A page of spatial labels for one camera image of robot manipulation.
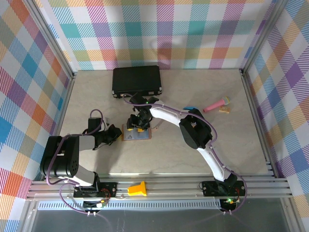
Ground small controller board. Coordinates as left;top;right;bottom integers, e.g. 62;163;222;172
220;197;239;211
83;200;107;210

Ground aluminium frame post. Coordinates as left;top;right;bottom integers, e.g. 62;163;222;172
240;0;287;75
28;0;77;82

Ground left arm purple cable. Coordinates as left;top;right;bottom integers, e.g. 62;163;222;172
45;109;107;215

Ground blue oval tray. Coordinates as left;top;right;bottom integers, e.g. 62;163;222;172
183;105;201;116

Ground pink toy microphone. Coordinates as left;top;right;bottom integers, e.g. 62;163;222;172
202;96;232;113

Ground aluminium front rail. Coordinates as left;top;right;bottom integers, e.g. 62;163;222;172
26;175;292;201

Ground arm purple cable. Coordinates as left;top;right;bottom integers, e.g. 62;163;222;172
122;93;247;215
45;109;107;215

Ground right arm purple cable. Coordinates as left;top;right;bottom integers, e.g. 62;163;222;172
122;93;247;215

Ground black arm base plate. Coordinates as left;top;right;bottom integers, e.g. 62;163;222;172
201;180;247;197
73;182;118;198

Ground black hard case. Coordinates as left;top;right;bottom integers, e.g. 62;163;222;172
112;65;163;99

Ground slotted cable duct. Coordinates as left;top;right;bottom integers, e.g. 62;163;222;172
38;202;222;210

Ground aluminium table side rail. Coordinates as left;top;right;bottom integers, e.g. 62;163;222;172
239;69;278;178
41;72;77;181

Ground pink leather card holder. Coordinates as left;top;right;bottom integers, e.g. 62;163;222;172
121;123;159;142

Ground yellow printed bracket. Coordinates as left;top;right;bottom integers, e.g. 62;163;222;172
127;180;148;197

